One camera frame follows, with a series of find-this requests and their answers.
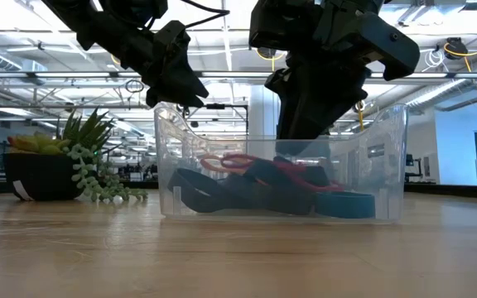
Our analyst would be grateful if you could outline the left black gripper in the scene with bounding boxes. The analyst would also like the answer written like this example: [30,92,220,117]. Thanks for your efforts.
[112,27,210,109]

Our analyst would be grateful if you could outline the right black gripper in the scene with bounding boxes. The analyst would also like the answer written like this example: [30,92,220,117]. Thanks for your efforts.
[248,0,384,162]

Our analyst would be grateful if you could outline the thin red rubber band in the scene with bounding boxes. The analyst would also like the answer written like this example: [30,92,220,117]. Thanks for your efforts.
[220,152,344,194]

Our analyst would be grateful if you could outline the clear plastic bin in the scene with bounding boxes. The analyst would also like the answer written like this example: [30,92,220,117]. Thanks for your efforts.
[153,102,409,225]

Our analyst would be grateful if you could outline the small black rubber band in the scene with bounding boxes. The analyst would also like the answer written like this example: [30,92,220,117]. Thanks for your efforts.
[242,156,320,216]

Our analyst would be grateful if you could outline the wide teal rubber band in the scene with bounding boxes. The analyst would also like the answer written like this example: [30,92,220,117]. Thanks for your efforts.
[314,190,377,220]

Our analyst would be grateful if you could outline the small orange rubber band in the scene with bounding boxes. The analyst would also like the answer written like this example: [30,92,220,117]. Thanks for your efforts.
[199,155,246,175]

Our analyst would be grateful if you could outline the small monitor on stand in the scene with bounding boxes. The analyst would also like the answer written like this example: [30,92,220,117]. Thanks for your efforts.
[403,153,425,184]

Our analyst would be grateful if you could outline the potted succulent plant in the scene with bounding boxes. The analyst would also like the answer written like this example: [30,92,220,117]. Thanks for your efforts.
[4,107,150,204]

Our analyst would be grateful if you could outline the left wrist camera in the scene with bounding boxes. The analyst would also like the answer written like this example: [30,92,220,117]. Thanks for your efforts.
[153,19,193,70]

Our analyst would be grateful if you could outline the yellow hanging cable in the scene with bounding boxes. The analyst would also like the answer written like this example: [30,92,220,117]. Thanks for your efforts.
[356,101,367,132]

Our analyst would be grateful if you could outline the black background frame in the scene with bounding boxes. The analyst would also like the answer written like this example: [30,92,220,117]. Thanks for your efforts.
[176,103,250,134]

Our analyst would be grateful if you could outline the ceiling cable reel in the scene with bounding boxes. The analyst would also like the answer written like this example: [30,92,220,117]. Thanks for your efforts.
[443,36,477,63]
[256,46,286,72]

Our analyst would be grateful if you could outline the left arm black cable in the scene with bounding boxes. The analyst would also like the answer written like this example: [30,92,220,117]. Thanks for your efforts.
[178,0,231,31]

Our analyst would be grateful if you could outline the black aluminium table frame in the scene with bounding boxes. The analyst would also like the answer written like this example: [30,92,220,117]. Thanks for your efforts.
[0,178,477,201]

